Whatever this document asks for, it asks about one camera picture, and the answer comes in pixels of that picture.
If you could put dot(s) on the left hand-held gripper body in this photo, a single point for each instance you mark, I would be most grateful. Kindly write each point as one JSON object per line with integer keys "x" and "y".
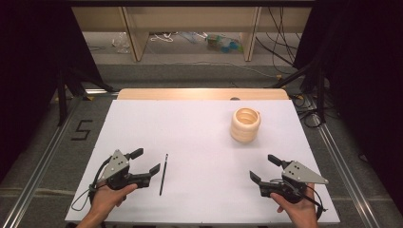
{"x": 118, "y": 167}

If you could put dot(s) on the person's left hand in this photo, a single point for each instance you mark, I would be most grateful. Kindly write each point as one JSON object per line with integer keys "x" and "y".
{"x": 106, "y": 199}

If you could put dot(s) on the white board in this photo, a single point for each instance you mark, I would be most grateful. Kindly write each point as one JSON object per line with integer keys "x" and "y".
{"x": 196, "y": 139}

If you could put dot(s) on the black pencil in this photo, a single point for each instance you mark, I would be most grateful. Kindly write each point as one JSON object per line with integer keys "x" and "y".
{"x": 163, "y": 174}

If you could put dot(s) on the black tripod stand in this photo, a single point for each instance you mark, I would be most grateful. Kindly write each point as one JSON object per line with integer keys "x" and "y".
{"x": 320, "y": 95}
{"x": 61, "y": 104}

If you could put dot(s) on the metal floor rail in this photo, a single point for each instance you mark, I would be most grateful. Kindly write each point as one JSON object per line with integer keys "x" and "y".
{"x": 345, "y": 177}
{"x": 34, "y": 183}

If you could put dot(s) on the clear plastic bag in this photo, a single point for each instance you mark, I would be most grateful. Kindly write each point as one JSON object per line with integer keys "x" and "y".
{"x": 122, "y": 44}

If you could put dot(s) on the black curtain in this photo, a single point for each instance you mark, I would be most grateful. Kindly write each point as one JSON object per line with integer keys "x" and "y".
{"x": 367, "y": 88}
{"x": 28, "y": 79}

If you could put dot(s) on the colourful plastic bag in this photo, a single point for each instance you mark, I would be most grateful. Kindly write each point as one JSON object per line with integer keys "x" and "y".
{"x": 225, "y": 44}

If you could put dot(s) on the beige ribbed cup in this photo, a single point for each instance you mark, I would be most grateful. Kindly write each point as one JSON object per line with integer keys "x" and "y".
{"x": 244, "y": 131}

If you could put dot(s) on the wooden shelf unit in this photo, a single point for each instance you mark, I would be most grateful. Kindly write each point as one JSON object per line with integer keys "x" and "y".
{"x": 190, "y": 19}

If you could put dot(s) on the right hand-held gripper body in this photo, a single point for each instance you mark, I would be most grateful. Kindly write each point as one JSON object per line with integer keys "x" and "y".
{"x": 297, "y": 174}

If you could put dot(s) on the wooden table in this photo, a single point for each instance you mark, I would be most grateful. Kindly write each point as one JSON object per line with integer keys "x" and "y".
{"x": 190, "y": 94}

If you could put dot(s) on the person's right hand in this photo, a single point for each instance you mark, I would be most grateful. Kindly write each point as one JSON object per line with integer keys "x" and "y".
{"x": 299, "y": 210}

